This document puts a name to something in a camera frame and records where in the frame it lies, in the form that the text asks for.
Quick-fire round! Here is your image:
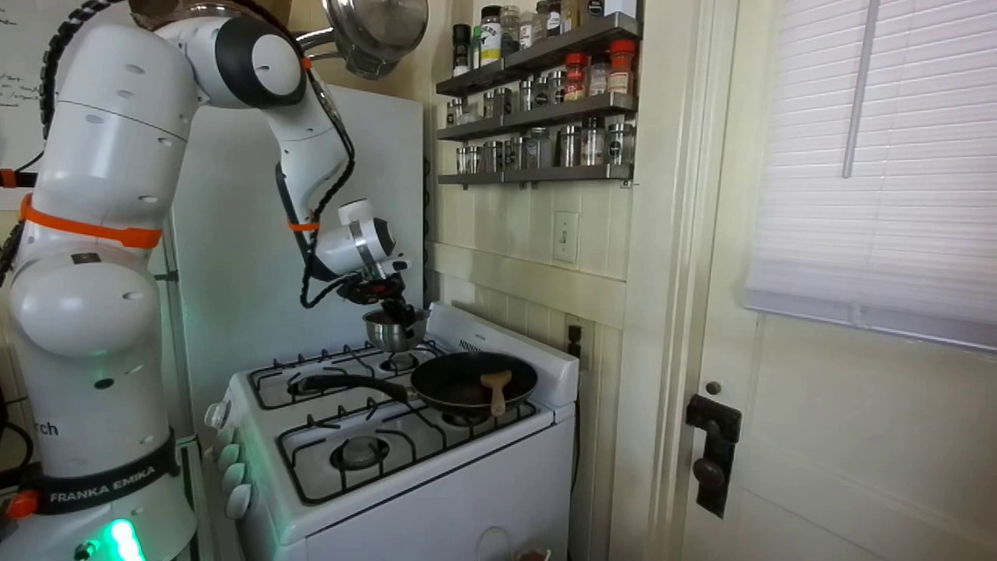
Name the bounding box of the red spice jar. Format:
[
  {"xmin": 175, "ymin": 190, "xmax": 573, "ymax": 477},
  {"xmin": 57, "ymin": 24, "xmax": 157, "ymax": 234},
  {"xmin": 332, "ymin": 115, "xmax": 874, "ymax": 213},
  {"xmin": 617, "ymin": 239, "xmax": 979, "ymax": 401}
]
[
  {"xmin": 608, "ymin": 38, "xmax": 638, "ymax": 102},
  {"xmin": 560, "ymin": 51, "xmax": 593, "ymax": 107}
]

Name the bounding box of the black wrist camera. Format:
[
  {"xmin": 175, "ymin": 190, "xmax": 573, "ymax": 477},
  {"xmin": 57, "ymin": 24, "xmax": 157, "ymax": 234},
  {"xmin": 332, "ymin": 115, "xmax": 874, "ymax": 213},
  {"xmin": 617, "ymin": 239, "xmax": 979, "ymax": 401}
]
[{"xmin": 338, "ymin": 270, "xmax": 388, "ymax": 305}]

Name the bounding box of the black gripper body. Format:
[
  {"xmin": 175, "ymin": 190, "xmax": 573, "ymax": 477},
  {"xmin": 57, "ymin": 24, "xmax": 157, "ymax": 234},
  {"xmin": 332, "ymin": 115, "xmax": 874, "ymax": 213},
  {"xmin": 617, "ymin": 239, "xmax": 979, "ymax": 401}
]
[{"xmin": 374, "ymin": 277, "xmax": 423, "ymax": 316}]

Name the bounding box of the whiteboard with writing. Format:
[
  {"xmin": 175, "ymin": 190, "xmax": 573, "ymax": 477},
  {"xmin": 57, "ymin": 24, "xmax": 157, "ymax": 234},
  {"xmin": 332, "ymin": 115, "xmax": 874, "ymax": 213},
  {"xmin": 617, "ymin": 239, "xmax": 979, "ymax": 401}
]
[{"xmin": 0, "ymin": 0, "xmax": 57, "ymax": 174}]

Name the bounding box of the black frying pan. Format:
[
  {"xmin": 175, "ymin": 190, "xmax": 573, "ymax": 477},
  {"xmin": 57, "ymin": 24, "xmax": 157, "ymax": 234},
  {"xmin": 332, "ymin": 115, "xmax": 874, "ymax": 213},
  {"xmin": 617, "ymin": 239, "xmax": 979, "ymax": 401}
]
[{"xmin": 286, "ymin": 349, "xmax": 541, "ymax": 415}]

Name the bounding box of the black corrugated hose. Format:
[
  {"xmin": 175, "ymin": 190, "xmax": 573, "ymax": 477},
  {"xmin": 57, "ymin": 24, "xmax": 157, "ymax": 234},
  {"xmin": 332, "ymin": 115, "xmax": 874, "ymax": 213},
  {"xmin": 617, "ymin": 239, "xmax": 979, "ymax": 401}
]
[{"xmin": 38, "ymin": 0, "xmax": 120, "ymax": 114}]

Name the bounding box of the black door lock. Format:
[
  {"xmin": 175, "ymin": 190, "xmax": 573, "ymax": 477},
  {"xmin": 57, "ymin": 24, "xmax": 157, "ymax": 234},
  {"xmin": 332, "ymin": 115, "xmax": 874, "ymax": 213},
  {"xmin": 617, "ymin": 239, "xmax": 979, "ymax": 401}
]
[{"xmin": 683, "ymin": 390, "xmax": 749, "ymax": 522}]

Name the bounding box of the white refrigerator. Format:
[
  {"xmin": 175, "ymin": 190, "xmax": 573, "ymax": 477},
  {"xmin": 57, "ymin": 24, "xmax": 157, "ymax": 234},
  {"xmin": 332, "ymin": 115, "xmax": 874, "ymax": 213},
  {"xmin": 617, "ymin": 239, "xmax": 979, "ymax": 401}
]
[{"xmin": 166, "ymin": 81, "xmax": 431, "ymax": 419}]

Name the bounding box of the metal spice rack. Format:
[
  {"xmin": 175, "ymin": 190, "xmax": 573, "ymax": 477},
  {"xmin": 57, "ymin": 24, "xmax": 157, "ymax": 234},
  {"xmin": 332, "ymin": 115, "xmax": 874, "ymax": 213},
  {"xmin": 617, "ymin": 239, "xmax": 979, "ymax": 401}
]
[{"xmin": 432, "ymin": 11, "xmax": 641, "ymax": 190}]

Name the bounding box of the dark spice jar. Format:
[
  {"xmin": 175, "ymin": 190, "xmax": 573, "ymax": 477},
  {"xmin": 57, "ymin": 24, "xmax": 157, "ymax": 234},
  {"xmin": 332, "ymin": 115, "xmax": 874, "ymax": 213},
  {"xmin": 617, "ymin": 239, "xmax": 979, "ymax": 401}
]
[{"xmin": 449, "ymin": 22, "xmax": 474, "ymax": 77}]

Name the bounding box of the wide orange strap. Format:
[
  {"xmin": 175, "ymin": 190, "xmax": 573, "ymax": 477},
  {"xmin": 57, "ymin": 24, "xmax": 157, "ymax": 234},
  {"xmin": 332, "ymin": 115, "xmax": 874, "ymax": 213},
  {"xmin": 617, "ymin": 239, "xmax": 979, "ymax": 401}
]
[{"xmin": 15, "ymin": 195, "xmax": 170, "ymax": 256}]

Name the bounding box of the white wall outlet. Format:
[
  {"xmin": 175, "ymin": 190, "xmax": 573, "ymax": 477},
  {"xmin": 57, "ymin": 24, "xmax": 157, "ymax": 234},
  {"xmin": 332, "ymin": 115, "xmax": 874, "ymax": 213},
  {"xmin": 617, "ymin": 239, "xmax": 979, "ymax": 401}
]
[{"xmin": 552, "ymin": 209, "xmax": 579, "ymax": 265}]

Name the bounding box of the white label jar black cap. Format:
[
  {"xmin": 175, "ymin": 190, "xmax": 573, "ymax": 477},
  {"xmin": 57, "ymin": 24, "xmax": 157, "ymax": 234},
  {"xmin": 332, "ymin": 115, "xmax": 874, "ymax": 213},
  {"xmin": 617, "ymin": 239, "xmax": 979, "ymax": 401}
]
[{"xmin": 474, "ymin": 3, "xmax": 507, "ymax": 70}]

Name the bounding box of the white blind wand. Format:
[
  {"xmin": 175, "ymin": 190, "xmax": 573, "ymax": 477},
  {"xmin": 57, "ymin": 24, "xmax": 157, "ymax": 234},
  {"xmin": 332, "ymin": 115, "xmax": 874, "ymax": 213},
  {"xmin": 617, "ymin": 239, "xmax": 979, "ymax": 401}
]
[{"xmin": 839, "ymin": 0, "xmax": 885, "ymax": 181}]

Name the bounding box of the silver bowl magenta inside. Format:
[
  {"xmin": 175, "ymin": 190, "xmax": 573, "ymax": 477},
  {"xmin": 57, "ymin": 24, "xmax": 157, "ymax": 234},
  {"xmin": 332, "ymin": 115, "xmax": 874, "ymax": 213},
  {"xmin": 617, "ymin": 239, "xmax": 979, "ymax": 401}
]
[{"xmin": 362, "ymin": 310, "xmax": 431, "ymax": 353}]

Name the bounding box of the white gas stove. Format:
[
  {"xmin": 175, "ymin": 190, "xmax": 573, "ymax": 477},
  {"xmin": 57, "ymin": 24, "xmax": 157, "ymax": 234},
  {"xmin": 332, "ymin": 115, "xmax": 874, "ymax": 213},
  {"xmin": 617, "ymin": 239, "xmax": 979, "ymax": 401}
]
[{"xmin": 201, "ymin": 301, "xmax": 584, "ymax": 561}]

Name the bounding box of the glass spice jar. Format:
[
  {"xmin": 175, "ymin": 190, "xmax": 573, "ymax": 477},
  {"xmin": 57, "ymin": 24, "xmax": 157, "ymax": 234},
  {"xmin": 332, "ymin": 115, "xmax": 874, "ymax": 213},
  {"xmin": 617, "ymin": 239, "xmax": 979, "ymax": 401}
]
[
  {"xmin": 576, "ymin": 118, "xmax": 608, "ymax": 169},
  {"xmin": 606, "ymin": 114, "xmax": 638, "ymax": 174}
]

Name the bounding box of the cream panelled door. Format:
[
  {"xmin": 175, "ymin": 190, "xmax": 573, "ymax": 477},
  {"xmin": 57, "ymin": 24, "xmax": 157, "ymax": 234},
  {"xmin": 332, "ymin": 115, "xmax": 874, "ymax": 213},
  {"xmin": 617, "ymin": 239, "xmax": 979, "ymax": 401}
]
[{"xmin": 665, "ymin": 0, "xmax": 997, "ymax": 561}]

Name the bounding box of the black stove grate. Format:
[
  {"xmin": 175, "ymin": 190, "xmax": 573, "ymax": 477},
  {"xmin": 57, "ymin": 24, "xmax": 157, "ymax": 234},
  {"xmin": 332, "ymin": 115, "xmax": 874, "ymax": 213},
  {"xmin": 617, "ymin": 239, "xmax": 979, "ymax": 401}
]
[
  {"xmin": 274, "ymin": 392, "xmax": 541, "ymax": 509},
  {"xmin": 246, "ymin": 338, "xmax": 447, "ymax": 415}
]

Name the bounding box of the white window blind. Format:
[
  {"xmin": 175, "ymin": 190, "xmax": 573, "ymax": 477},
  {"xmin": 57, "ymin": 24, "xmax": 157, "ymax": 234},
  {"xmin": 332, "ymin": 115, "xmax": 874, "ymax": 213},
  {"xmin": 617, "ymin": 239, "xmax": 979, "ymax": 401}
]
[{"xmin": 741, "ymin": 0, "xmax": 997, "ymax": 357}]

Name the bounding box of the hanging steel pot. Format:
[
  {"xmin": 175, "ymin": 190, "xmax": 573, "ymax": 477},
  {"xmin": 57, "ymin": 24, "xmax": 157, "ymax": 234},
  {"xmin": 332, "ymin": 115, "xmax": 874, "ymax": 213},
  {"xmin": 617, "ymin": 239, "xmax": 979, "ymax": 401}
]
[{"xmin": 322, "ymin": 0, "xmax": 432, "ymax": 83}]

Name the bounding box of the orange black clamp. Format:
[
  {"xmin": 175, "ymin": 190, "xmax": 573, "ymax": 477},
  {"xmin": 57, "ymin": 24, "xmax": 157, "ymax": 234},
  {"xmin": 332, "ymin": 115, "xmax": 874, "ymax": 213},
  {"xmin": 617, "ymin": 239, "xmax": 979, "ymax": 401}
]
[{"xmin": 0, "ymin": 165, "xmax": 42, "ymax": 195}]

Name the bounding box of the red round button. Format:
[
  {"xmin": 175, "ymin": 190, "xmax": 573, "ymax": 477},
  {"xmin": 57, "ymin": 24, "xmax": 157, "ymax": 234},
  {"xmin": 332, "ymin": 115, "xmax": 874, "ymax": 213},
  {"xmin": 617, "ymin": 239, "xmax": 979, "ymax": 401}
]
[{"xmin": 0, "ymin": 486, "xmax": 43, "ymax": 524}]

